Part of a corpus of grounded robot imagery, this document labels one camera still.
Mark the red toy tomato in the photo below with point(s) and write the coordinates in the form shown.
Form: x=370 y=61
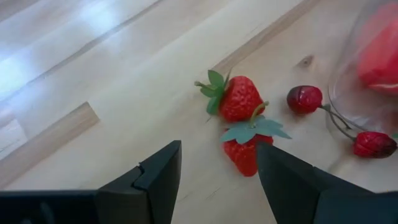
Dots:
x=382 y=62

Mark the clear plastic container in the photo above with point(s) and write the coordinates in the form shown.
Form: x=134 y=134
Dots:
x=345 y=77

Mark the red cherry with stem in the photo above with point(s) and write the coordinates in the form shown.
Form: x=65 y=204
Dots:
x=304 y=99
x=373 y=144

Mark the red strawberry with green leaves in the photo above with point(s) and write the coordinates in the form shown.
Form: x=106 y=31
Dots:
x=241 y=99
x=244 y=155

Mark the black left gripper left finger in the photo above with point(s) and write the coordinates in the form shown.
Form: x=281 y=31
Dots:
x=109 y=205

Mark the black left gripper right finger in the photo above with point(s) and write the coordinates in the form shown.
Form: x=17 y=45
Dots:
x=311 y=199

